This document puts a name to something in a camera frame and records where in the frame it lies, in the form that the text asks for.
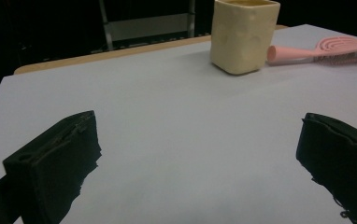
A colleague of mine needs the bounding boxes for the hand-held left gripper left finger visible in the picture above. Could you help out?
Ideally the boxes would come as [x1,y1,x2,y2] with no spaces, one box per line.
[2,110,103,224]

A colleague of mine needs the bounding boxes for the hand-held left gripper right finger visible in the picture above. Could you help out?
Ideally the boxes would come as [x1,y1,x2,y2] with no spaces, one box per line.
[295,112,357,224]

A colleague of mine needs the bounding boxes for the pink hairbrush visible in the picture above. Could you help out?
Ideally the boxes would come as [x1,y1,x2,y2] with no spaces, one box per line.
[266,35,357,66]

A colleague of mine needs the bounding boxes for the cream square cup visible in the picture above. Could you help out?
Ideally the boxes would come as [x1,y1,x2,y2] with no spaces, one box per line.
[209,0,281,76]

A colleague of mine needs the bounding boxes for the wooden table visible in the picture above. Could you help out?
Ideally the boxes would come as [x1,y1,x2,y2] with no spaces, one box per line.
[13,24,289,76]

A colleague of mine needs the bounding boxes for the white table mat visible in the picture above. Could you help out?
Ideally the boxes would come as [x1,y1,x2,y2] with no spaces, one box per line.
[0,23,357,224]

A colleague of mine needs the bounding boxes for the grey metal stand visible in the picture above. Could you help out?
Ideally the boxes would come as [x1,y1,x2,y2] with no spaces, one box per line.
[97,0,197,51]

